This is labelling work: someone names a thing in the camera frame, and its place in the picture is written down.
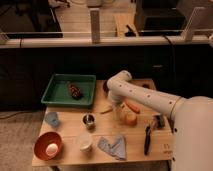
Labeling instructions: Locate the small brush block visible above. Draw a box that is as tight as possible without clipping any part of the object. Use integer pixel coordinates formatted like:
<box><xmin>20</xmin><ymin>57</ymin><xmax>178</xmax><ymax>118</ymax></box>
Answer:
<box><xmin>154</xmin><ymin>115</ymin><xmax>165</xmax><ymax>129</ymax></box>

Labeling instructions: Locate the black rectangular remote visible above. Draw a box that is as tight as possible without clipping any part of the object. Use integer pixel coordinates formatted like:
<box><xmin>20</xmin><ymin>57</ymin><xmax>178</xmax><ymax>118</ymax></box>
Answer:
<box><xmin>142</xmin><ymin>84</ymin><xmax>150</xmax><ymax>89</ymax></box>

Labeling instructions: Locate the wooden table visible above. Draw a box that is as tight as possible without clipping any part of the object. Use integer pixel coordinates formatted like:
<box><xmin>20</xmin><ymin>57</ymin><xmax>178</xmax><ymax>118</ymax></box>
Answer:
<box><xmin>32</xmin><ymin>81</ymin><xmax>173</xmax><ymax>167</ymax></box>

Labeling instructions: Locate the orange carrot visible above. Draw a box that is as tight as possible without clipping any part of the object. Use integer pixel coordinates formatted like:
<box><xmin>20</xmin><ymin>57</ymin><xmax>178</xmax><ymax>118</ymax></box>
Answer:
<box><xmin>125</xmin><ymin>100</ymin><xmax>140</xmax><ymax>114</ymax></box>

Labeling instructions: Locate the brown pine cone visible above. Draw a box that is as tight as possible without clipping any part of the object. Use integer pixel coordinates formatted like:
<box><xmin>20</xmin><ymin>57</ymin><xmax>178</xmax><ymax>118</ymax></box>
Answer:
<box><xmin>68</xmin><ymin>83</ymin><xmax>83</xmax><ymax>100</ymax></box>

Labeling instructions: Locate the thin metal fork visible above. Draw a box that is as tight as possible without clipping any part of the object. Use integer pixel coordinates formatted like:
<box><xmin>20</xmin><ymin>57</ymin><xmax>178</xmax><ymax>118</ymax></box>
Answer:
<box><xmin>100</xmin><ymin>107</ymin><xmax>113</xmax><ymax>114</ymax></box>

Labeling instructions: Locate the green plastic tray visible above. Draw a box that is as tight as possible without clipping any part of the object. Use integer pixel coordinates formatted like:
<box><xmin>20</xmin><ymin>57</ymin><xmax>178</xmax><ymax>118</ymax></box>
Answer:
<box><xmin>41</xmin><ymin>74</ymin><xmax>96</xmax><ymax>108</ymax></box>

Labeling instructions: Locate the purple bowl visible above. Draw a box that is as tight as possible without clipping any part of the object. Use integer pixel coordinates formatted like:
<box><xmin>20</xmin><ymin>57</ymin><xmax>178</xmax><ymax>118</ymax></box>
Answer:
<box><xmin>103</xmin><ymin>81</ymin><xmax>109</xmax><ymax>94</ymax></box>

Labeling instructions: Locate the white egg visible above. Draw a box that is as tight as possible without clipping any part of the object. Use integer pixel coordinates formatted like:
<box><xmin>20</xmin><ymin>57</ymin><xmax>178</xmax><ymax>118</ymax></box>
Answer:
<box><xmin>46</xmin><ymin>143</ymin><xmax>58</xmax><ymax>156</ymax></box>

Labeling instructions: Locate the small metal cup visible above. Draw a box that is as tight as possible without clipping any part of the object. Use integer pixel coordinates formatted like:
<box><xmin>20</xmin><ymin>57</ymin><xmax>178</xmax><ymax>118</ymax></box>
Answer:
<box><xmin>83</xmin><ymin>114</ymin><xmax>95</xmax><ymax>129</ymax></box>

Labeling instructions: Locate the orange round fruit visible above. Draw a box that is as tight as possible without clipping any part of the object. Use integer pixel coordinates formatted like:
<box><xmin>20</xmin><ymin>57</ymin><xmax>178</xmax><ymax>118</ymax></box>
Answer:
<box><xmin>124</xmin><ymin>113</ymin><xmax>137</xmax><ymax>126</ymax></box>

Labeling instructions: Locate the white paper cup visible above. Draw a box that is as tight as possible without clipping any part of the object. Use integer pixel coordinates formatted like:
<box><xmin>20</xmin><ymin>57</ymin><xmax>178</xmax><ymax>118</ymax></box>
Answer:
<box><xmin>76</xmin><ymin>133</ymin><xmax>93</xmax><ymax>152</ymax></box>

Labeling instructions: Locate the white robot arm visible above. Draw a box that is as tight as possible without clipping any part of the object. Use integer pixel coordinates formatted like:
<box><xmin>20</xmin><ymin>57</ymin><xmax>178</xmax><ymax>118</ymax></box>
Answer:
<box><xmin>107</xmin><ymin>70</ymin><xmax>213</xmax><ymax>171</ymax></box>

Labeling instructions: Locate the light blue plastic cup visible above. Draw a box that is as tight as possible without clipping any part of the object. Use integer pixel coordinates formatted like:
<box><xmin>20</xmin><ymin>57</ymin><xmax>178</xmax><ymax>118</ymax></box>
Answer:
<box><xmin>45</xmin><ymin>112</ymin><xmax>60</xmax><ymax>127</ymax></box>

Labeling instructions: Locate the red bowl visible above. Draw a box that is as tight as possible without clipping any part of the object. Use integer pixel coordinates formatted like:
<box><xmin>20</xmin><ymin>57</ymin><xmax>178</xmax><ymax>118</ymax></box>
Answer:
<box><xmin>34</xmin><ymin>132</ymin><xmax>62</xmax><ymax>161</ymax></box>

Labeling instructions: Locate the blue grey cloth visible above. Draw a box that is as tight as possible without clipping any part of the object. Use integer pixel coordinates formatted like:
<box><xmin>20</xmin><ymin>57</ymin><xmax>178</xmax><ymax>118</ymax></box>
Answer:
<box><xmin>97</xmin><ymin>135</ymin><xmax>126</xmax><ymax>160</ymax></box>

